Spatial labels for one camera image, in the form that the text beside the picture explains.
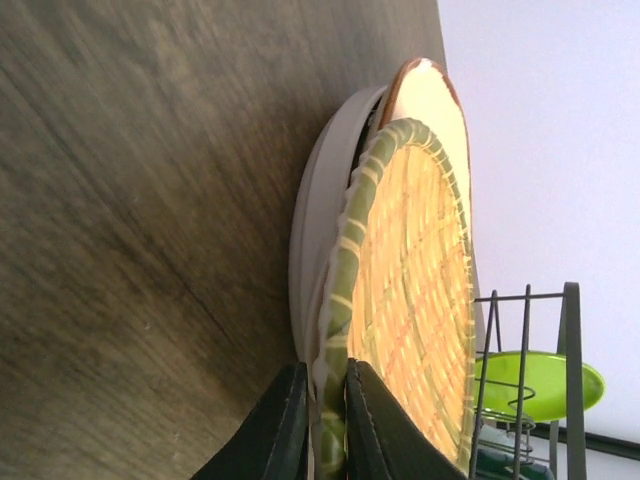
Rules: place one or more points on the dark blue ceramic mug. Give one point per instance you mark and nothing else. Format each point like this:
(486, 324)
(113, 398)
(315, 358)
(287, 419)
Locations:
(495, 460)

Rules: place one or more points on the lime green plastic plate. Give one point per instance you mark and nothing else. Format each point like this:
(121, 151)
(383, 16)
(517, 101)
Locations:
(545, 385)

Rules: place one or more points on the white bottom plate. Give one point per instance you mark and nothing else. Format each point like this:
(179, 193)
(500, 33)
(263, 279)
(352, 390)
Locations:
(322, 255)

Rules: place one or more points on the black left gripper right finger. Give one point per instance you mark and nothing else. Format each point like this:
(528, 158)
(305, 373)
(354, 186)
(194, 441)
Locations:
(383, 442)

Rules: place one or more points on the cream brown-rimmed plate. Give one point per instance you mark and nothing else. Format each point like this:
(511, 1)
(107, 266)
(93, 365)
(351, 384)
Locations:
(422, 91)

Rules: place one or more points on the woven bamboo tray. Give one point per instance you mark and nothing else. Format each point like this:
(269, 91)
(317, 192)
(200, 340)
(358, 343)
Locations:
(398, 294)

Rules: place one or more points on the black wire dish rack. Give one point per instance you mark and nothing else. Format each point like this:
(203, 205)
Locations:
(570, 430)

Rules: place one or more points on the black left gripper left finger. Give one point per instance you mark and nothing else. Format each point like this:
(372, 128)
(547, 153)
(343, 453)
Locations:
(272, 442)

